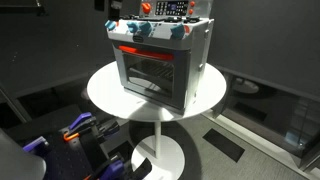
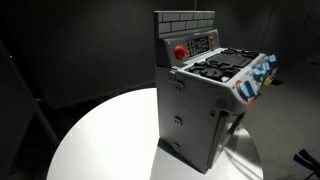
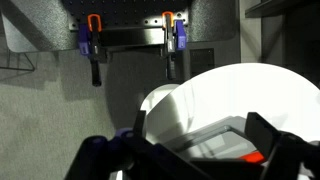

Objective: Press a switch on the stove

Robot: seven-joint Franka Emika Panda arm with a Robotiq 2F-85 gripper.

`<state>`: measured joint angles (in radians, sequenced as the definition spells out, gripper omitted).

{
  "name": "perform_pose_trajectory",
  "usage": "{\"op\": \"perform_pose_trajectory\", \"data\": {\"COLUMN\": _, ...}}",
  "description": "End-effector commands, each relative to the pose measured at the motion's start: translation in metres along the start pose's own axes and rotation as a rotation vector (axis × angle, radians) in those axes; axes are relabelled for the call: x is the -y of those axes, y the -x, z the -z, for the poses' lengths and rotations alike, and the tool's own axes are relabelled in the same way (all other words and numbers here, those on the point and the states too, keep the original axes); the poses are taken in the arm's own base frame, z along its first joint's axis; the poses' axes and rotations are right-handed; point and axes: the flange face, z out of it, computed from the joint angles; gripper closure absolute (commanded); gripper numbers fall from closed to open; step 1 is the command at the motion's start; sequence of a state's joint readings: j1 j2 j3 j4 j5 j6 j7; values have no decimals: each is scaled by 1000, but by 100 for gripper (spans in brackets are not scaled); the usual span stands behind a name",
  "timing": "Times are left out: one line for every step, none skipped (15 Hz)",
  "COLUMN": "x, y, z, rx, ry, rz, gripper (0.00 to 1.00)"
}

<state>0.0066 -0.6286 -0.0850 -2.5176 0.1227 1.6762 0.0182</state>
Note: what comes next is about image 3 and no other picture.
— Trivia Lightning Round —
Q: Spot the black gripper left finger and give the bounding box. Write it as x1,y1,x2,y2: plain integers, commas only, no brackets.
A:
64,109,214,180

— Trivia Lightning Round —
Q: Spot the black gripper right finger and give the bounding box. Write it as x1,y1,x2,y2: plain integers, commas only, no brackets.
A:
245,111,320,180

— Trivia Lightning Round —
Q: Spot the grey toy stove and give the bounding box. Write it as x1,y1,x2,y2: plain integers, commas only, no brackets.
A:
163,115,268,165

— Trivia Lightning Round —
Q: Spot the purple orange bar clamp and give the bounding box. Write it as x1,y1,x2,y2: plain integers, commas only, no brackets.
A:
77,13,108,88
160,10,188,81

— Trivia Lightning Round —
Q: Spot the dark grey mounting table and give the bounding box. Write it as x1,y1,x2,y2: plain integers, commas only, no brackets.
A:
0,0,241,53

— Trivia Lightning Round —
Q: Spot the round white pedestal table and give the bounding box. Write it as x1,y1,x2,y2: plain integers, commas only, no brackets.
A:
114,62,320,180

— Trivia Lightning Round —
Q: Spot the black wire frame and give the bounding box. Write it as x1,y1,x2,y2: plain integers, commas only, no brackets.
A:
0,49,36,73

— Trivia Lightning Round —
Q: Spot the dark wall shelf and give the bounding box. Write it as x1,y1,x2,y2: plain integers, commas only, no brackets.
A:
244,0,320,19

